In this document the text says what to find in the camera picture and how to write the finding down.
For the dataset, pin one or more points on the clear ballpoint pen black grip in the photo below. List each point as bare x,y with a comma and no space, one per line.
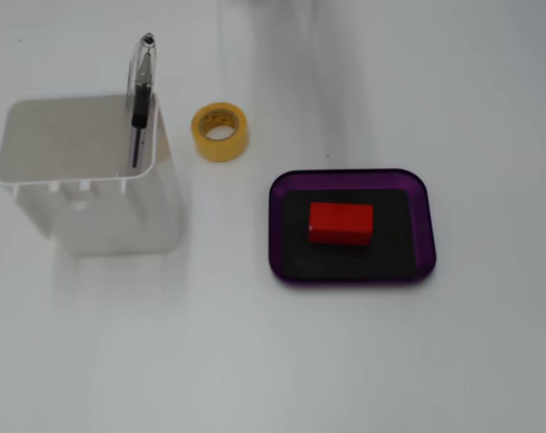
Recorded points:
140,104

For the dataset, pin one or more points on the red rectangular block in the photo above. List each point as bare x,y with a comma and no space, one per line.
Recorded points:
340,224

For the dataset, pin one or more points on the white plastic container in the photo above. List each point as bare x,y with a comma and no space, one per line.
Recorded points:
89,176

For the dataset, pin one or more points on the yellow tape roll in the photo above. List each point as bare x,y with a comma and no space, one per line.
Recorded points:
220,132

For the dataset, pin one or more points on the purple metal tray black pad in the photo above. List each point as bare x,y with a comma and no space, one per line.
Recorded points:
350,266

